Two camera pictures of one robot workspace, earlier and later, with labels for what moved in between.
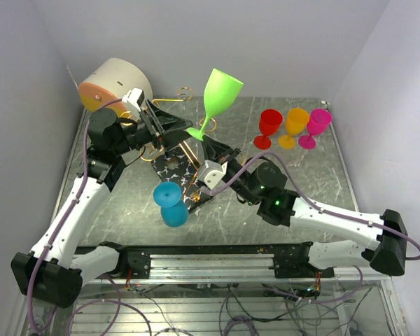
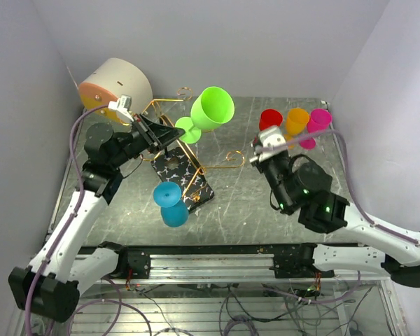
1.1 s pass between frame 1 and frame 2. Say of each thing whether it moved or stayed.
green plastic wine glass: moved
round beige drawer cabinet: stayed
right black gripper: moved
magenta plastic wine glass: stayed
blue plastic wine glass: stayed
